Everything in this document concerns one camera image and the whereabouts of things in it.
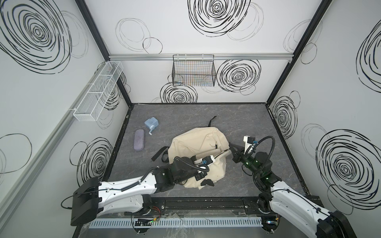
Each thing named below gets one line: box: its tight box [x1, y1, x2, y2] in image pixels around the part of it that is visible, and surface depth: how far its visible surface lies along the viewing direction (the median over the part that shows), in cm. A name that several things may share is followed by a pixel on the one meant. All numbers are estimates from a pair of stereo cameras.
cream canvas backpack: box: [151, 116, 232, 190], surface depth 92 cm
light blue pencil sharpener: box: [144, 116, 160, 136], surface depth 105 cm
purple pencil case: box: [133, 128, 145, 151], surface depth 98 cm
